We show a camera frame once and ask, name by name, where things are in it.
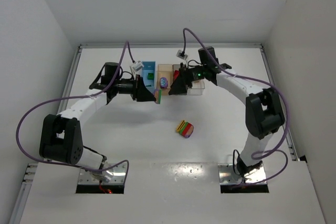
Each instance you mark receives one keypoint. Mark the red arched lego brick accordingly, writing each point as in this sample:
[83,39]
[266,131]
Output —
[176,74]

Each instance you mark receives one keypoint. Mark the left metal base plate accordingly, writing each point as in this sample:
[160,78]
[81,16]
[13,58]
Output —
[112,177]

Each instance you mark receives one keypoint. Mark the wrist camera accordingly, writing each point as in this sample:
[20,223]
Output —
[136,68]
[182,55]

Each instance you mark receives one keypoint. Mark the tan translucent container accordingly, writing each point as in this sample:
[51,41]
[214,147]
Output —
[164,71]

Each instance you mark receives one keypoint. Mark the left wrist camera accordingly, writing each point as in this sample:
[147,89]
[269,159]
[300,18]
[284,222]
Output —
[136,68]

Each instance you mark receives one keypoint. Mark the clear container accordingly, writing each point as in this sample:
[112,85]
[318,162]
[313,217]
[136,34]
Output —
[197,88]

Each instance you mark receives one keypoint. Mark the green lego brick number three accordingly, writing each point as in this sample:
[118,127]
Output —
[150,76]

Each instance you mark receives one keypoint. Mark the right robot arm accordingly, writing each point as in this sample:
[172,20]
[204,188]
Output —
[263,112]

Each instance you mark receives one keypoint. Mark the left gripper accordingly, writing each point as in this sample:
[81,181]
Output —
[135,89]

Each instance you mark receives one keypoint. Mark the striped lego block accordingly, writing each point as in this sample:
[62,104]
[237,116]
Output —
[185,129]

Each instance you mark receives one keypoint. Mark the blue container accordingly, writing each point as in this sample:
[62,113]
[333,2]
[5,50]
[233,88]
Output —
[149,67]

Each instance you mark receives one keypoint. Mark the purple lego brick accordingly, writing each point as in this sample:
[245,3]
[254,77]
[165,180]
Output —
[163,83]

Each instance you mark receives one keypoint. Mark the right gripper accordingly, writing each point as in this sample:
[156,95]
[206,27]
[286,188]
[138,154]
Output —
[188,77]

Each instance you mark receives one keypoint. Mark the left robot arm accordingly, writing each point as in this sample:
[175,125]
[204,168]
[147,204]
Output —
[61,136]

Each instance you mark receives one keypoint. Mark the grey translucent container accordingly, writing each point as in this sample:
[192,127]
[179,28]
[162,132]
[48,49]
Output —
[177,67]

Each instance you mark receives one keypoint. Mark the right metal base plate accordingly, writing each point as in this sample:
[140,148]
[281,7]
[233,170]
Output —
[227,177]

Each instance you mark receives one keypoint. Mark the purple green lego piece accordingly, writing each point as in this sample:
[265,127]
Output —
[157,94]

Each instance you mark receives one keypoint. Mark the metal base plate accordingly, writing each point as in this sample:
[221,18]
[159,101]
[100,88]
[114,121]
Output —
[227,177]
[112,177]

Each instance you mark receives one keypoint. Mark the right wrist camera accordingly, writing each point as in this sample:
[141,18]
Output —
[182,55]

